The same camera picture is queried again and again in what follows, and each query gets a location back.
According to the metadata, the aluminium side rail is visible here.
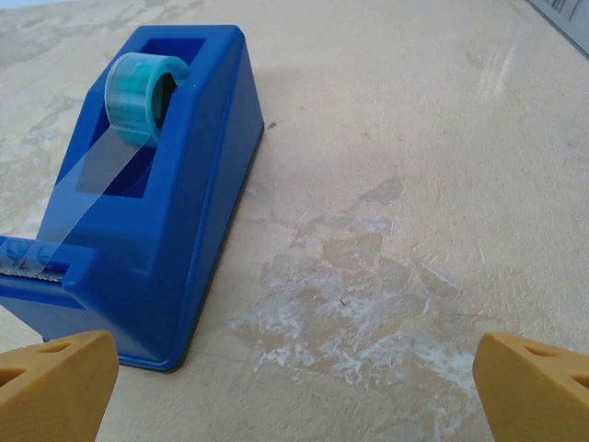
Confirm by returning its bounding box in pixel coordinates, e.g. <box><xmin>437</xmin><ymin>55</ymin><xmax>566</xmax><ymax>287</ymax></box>
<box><xmin>524</xmin><ymin>0</ymin><xmax>589</xmax><ymax>55</ymax></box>

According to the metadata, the blue tape dispenser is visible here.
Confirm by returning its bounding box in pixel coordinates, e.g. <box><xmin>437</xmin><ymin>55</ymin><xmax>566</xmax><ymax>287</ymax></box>
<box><xmin>0</xmin><ymin>24</ymin><xmax>266</xmax><ymax>373</ymax></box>

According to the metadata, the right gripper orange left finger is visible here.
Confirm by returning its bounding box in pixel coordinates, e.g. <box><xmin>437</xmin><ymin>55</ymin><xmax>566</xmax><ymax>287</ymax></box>
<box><xmin>0</xmin><ymin>330</ymin><xmax>120</xmax><ymax>442</ymax></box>

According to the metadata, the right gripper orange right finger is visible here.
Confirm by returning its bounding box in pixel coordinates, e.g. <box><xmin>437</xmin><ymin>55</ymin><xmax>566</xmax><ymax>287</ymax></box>
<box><xmin>472</xmin><ymin>331</ymin><xmax>589</xmax><ymax>442</ymax></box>

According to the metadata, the clear tape roll teal core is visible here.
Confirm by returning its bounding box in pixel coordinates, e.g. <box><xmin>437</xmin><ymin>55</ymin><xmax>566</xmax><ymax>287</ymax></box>
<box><xmin>0</xmin><ymin>52</ymin><xmax>190</xmax><ymax>283</ymax></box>

